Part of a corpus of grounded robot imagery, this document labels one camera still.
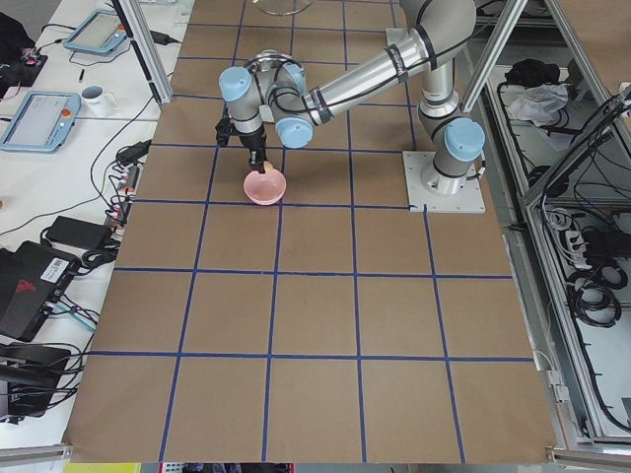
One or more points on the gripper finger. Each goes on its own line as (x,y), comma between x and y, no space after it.
(257,160)

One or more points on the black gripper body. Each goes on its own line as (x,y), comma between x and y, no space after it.
(251,141)

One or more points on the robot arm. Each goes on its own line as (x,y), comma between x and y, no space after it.
(437,32)

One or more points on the pale green steel pot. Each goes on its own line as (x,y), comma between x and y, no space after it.
(270,68)

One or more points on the pink bowl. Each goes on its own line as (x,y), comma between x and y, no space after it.
(265,188)

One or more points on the white mug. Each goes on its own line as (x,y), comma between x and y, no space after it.
(101,103)

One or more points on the black power adapter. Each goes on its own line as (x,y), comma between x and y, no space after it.
(76,233)

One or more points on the far blue teach pendant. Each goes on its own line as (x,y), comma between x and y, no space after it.
(101,33)

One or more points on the blue teach pendant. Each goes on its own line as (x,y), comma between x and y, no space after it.
(42,122)
(101,33)

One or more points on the near blue teach pendant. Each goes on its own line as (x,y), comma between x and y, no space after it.
(42,122)

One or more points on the black red computer box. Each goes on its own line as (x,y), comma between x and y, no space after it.
(33,278)

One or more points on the black cloth heap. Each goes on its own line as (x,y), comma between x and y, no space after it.
(531,73)

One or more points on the white crumpled cloth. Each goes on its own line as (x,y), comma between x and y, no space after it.
(540,105)

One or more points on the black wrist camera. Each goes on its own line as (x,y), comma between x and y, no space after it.
(224,131)

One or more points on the aluminium frame post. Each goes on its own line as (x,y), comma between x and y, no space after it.
(138,32)

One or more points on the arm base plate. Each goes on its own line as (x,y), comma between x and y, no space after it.
(430,191)
(393,38)

